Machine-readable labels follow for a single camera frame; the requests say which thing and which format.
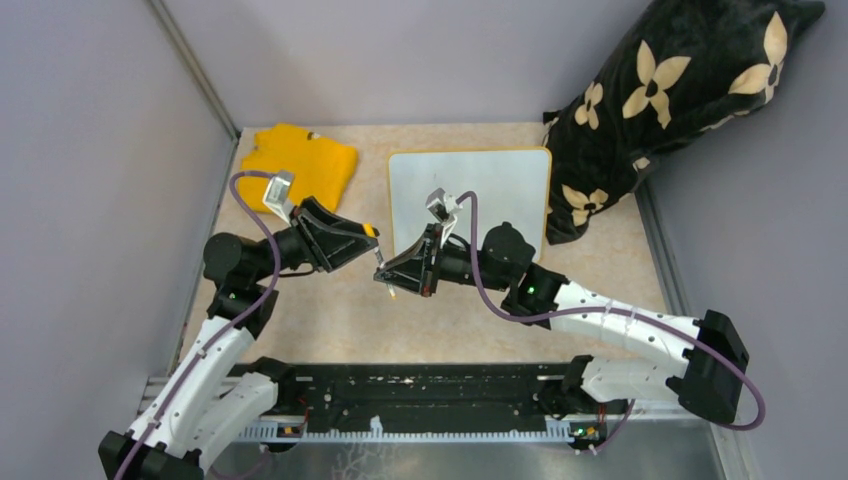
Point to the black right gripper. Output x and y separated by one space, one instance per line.
413 279

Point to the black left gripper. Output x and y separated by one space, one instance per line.
328 244

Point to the yellow framed whiteboard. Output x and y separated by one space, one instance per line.
512 185

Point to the yellow marker cap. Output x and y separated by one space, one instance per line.
370 231

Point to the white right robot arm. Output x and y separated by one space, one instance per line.
698 362

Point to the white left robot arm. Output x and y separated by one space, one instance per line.
190 422

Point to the yellow folded cloth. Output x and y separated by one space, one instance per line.
322 167

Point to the black floral pillow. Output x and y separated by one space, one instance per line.
683 69

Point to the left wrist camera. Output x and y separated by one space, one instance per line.
276 196

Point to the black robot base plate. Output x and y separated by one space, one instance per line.
436 398

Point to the aluminium frame rail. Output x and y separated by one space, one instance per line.
424 434

